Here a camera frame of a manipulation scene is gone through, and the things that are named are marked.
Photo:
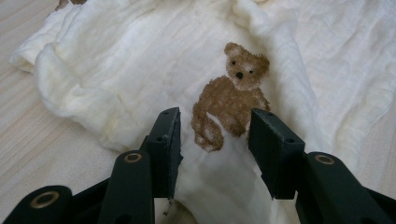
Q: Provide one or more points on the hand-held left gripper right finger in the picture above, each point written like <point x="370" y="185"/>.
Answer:
<point x="275" y="152"/>

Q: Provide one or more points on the white cloth with bear print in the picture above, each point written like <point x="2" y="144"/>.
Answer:
<point x="124" y="62"/>

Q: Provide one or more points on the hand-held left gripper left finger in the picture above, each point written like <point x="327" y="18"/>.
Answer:
<point x="165" y="149"/>

